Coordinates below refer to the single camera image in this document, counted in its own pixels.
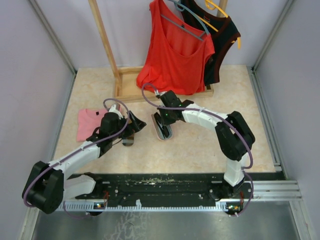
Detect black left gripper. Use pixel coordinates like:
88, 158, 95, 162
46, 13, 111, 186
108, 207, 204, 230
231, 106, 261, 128
110, 110, 146, 141

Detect plaid brown glasses case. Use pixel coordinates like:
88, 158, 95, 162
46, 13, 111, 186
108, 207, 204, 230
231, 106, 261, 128
122, 133, 135, 147

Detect pink glasses case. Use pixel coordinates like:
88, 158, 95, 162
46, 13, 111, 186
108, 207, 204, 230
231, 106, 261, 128
150, 113, 175, 141

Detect grey-blue plastic hanger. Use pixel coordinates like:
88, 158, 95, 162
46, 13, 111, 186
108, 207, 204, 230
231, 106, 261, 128
160, 0, 211, 42

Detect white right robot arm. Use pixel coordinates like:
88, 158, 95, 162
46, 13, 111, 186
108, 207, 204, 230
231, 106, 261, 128
151, 90, 256, 198

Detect black maroon-trimmed tank top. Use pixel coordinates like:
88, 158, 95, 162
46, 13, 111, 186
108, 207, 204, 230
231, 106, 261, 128
181, 0, 241, 86

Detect folded pink t-shirt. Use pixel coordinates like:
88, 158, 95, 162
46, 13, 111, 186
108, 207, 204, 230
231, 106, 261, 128
76, 108, 108, 142

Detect wooden clothes rack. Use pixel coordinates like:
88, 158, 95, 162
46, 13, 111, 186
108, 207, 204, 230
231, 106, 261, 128
88, 0, 214, 103

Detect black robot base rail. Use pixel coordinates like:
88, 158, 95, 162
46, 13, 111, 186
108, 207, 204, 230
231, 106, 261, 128
67, 172, 253, 216

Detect yellow plastic hanger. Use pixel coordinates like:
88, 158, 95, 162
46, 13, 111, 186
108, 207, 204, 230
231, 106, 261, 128
199, 0, 242, 50

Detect red tank top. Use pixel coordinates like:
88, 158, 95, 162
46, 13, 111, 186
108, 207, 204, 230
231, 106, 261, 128
136, 0, 215, 95

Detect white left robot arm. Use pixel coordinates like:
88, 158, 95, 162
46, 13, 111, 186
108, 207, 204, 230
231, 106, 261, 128
22, 111, 147, 214

